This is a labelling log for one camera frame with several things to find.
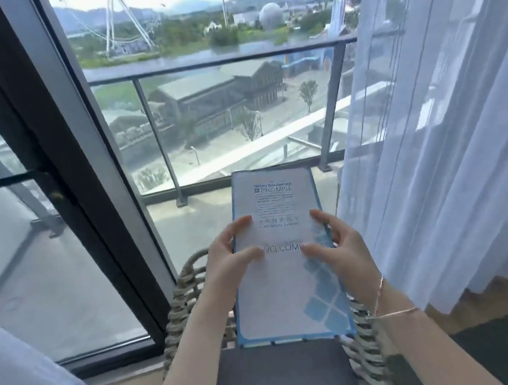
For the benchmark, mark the sheer white curtain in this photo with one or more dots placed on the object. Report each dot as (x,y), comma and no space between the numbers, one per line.
(441,117)

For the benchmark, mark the glass balcony railing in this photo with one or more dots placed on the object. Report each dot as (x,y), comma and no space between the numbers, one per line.
(211,63)

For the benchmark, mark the white dome building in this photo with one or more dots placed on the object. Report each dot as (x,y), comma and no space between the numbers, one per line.
(272,15)

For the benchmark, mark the person's left forearm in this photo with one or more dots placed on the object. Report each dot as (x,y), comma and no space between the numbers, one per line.
(187,368)

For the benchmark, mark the white ferris wheel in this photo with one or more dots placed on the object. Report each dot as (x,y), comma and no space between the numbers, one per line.
(109,25)

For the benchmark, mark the black door frame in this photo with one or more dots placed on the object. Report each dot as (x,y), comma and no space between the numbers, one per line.
(29,141)

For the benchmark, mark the small green tree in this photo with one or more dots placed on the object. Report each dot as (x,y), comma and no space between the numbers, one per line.
(308,91)
(249,122)

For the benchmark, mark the person's left thumb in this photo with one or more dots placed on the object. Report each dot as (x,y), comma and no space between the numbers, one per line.
(251,255)

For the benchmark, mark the white and blue folder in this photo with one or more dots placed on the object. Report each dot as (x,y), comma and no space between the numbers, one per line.
(286,292)

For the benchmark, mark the thin silver bangle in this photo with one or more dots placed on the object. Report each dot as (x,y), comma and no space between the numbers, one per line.
(400,312)

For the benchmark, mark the person's right hand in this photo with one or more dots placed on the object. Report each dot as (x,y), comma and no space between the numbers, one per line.
(357,264)

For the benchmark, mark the person's right thumb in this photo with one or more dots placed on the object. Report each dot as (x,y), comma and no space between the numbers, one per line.
(318,251)

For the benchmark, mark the person's right forearm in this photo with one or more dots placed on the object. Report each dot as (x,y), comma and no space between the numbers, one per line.
(423,346)

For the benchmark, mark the dark green rug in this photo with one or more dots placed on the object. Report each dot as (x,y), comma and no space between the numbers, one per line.
(506,346)

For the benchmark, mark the grey long building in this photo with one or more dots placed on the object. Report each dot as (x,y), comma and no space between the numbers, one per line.
(197,93)

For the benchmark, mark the person's left hand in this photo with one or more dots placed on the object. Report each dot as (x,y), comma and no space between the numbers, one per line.
(220,267)

